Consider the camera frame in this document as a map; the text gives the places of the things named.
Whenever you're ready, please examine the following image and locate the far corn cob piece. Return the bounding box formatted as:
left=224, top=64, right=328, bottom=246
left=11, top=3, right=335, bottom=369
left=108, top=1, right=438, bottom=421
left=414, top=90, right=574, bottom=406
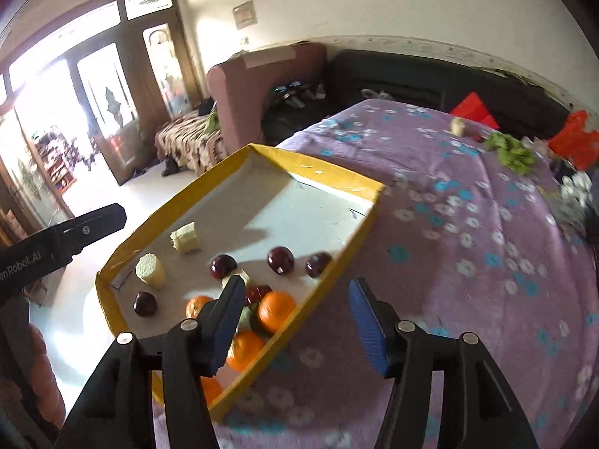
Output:
left=450, top=117, right=466, bottom=137

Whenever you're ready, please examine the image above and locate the green lettuce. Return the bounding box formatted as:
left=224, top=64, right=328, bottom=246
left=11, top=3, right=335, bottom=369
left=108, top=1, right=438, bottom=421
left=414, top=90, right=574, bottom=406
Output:
left=484, top=132, right=535, bottom=175

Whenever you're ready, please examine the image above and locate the red plastic bag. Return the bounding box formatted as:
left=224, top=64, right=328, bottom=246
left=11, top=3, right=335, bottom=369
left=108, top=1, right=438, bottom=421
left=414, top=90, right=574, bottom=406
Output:
left=548, top=110, right=598, bottom=170

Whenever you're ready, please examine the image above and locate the white garlic bunch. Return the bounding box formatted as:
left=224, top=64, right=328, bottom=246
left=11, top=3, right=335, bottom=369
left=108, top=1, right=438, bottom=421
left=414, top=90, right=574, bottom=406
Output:
left=559, top=171, right=592, bottom=209

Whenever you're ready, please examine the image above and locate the corn cob piece in tray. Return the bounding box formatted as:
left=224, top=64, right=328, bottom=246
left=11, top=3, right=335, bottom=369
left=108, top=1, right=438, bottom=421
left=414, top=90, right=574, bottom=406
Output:
left=135, top=253, right=165, bottom=290

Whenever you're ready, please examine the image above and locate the person's left hand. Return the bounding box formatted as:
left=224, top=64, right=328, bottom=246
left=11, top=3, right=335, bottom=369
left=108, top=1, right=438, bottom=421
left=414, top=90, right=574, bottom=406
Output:
left=28, top=323, right=66, bottom=429

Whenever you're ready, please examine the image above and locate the red jujube date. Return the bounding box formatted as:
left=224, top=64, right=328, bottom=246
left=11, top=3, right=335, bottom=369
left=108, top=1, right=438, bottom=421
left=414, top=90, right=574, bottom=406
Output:
left=245, top=285, right=272, bottom=306

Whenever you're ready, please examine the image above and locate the large corn cob piece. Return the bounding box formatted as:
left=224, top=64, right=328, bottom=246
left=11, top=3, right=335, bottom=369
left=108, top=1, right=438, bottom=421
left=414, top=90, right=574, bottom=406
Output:
left=170, top=222, right=201, bottom=254

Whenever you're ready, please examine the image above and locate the orange mandarin in tray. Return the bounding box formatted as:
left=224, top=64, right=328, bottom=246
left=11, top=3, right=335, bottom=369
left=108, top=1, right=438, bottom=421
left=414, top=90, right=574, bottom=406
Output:
left=200, top=377, right=222, bottom=406

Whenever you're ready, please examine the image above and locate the small orange mandarin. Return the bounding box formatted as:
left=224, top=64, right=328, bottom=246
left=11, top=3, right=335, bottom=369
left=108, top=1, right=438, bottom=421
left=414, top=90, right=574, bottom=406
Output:
left=186, top=295, right=213, bottom=318

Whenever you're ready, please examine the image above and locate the black leather sofa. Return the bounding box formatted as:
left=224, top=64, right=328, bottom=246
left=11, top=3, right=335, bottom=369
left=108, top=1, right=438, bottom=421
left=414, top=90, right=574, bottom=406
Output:
left=261, top=50, right=569, bottom=145

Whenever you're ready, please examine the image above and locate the patterned blanket bed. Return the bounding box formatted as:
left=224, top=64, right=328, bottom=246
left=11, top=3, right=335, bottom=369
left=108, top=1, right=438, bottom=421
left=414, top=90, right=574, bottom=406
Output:
left=154, top=110, right=228, bottom=175

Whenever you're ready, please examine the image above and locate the wooden glass door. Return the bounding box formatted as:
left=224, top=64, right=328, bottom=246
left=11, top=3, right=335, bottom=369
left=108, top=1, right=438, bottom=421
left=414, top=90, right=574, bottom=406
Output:
left=1, top=0, right=201, bottom=229

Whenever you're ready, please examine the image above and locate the small corn cob piece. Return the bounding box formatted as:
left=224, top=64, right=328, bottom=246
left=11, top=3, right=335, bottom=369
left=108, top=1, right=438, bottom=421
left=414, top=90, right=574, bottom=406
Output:
left=221, top=268, right=255, bottom=289

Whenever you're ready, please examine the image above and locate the yellow white cardboard tray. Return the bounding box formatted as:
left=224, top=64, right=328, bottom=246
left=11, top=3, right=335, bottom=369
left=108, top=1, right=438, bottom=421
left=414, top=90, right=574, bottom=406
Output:
left=95, top=144, right=384, bottom=421

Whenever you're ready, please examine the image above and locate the purple floral tablecloth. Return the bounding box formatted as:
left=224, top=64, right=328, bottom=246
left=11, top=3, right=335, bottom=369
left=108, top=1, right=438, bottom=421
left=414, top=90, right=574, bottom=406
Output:
left=215, top=100, right=598, bottom=448

